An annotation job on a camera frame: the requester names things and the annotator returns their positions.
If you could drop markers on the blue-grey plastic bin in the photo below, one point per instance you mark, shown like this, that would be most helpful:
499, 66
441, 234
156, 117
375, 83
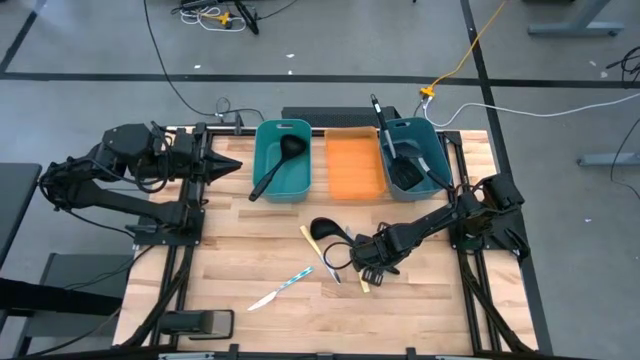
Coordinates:
430, 140

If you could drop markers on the black left frame strut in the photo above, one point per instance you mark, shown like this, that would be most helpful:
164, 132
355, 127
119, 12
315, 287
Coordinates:
170, 270

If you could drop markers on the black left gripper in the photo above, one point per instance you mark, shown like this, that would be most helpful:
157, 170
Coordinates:
201, 160

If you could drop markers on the black bracket device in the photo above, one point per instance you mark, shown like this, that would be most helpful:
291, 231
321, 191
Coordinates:
190, 322

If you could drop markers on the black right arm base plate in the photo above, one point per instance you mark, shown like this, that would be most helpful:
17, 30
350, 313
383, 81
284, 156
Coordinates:
457, 242

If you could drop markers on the black slotted spatula steel shank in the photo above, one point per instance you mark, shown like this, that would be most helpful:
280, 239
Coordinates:
407, 175

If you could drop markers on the black right frame strut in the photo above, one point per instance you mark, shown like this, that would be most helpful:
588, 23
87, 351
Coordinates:
477, 310

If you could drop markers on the black frame strut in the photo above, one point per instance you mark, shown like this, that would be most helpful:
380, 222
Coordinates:
170, 270
477, 310

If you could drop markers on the black side table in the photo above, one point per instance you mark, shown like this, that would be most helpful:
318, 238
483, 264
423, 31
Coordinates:
15, 200

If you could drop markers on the black ladle with white label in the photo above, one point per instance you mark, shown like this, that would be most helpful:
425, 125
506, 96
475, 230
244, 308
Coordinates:
325, 229

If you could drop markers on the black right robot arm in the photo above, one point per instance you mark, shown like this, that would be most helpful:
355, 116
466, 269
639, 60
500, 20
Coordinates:
440, 220

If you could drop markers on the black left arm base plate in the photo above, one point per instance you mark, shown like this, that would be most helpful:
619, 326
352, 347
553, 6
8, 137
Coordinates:
150, 235

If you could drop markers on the black solid serving spoon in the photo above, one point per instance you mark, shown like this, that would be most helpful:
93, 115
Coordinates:
292, 145

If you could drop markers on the orange plastic bin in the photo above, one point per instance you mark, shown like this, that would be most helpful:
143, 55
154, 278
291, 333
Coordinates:
355, 165

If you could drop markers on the grey desk foot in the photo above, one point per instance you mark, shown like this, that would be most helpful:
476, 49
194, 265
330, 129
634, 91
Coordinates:
575, 27
610, 159

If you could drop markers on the black table edge rail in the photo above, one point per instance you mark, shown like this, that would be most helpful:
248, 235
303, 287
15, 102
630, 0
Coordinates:
300, 356

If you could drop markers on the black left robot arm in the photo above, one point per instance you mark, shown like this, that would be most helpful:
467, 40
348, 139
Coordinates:
125, 145

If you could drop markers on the teal plastic bin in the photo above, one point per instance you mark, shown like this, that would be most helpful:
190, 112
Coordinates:
295, 185

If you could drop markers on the black perforated computer case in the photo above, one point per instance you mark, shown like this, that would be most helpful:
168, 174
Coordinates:
345, 116

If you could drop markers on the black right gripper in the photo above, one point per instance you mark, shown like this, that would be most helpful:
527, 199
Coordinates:
382, 247

